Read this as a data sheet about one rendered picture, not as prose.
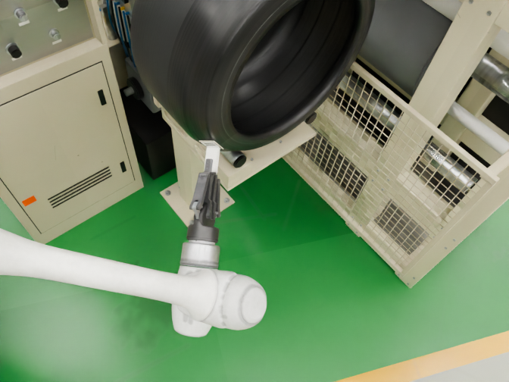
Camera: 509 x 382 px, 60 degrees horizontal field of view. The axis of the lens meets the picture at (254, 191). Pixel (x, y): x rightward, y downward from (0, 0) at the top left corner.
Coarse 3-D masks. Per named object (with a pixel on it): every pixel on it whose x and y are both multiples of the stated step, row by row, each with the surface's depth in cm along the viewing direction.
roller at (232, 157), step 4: (224, 152) 127; (228, 152) 126; (232, 152) 126; (236, 152) 126; (240, 152) 126; (228, 156) 126; (232, 156) 126; (236, 156) 125; (240, 156) 125; (244, 156) 126; (228, 160) 128; (232, 160) 126; (236, 160) 125; (240, 160) 125; (244, 160) 127; (236, 164) 126; (240, 164) 127
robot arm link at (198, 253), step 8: (192, 240) 103; (200, 240) 103; (184, 248) 103; (192, 248) 101; (200, 248) 101; (208, 248) 102; (216, 248) 103; (184, 256) 102; (192, 256) 101; (200, 256) 101; (208, 256) 102; (216, 256) 103; (184, 264) 102; (192, 264) 101; (200, 264) 101; (208, 264) 101; (216, 264) 103
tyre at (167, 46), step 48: (144, 0) 93; (192, 0) 85; (240, 0) 82; (288, 0) 86; (336, 0) 123; (144, 48) 97; (192, 48) 87; (240, 48) 87; (288, 48) 139; (336, 48) 130; (192, 96) 93; (240, 96) 139; (288, 96) 137; (240, 144) 115
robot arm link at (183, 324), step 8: (184, 272) 101; (192, 272) 100; (176, 312) 99; (184, 312) 97; (176, 320) 99; (184, 320) 98; (192, 320) 98; (176, 328) 100; (184, 328) 98; (192, 328) 98; (200, 328) 98; (208, 328) 100; (192, 336) 99; (200, 336) 100
